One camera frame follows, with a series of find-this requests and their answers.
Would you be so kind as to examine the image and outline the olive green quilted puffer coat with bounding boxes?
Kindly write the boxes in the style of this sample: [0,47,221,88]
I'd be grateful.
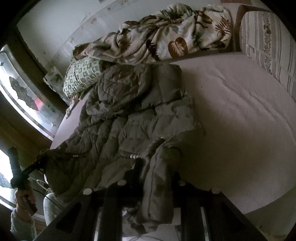
[40,64,199,234]

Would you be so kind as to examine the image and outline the grey sleeve left forearm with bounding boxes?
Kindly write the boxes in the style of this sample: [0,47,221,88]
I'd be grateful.
[11,208,37,240]

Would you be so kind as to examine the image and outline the person left hand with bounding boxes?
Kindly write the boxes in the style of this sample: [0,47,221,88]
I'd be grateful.
[15,182,36,211]

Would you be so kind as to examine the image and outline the stained glass door window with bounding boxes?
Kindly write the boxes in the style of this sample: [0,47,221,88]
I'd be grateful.
[1,45,64,140]

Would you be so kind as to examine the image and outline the green white patterned pillow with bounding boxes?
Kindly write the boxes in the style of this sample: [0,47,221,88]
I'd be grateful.
[63,57,104,98]

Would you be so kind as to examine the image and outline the leaf print blanket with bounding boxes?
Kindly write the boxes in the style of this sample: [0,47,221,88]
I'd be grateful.
[72,3,232,65]

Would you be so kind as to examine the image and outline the striped floral cushion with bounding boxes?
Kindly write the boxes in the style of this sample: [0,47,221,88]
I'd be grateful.
[239,11,295,99]

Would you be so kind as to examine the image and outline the small floral pillow by wall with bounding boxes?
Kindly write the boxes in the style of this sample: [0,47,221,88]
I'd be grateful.
[44,66,66,97]

